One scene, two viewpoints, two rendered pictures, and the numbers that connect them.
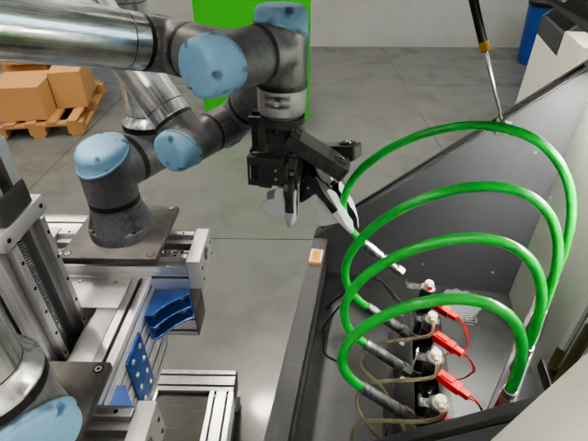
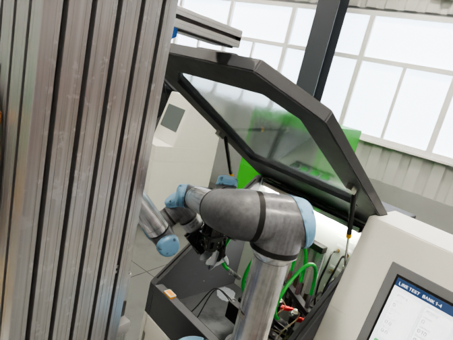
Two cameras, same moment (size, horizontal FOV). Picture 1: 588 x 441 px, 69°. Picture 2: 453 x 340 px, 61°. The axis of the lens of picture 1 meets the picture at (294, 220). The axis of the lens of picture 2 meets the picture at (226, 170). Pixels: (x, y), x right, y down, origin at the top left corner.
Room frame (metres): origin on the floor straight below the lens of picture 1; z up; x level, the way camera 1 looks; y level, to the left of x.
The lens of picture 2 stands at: (-0.06, 1.09, 1.92)
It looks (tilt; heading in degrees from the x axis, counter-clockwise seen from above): 14 degrees down; 304
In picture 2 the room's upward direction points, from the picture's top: 13 degrees clockwise
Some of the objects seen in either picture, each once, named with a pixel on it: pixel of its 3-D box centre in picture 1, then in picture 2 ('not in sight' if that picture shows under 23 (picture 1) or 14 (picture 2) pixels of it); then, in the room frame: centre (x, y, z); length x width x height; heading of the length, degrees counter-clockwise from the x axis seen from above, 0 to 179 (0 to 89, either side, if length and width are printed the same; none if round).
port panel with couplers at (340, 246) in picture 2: not in sight; (338, 275); (0.30, -0.47, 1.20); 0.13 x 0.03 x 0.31; 169
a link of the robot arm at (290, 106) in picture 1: (281, 101); not in sight; (0.64, 0.02, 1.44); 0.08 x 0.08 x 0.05
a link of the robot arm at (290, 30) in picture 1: (280, 46); (225, 191); (0.64, 0.02, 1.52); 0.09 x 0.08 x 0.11; 140
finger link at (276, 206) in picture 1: (278, 207); (211, 261); (0.63, 0.03, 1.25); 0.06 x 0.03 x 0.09; 79
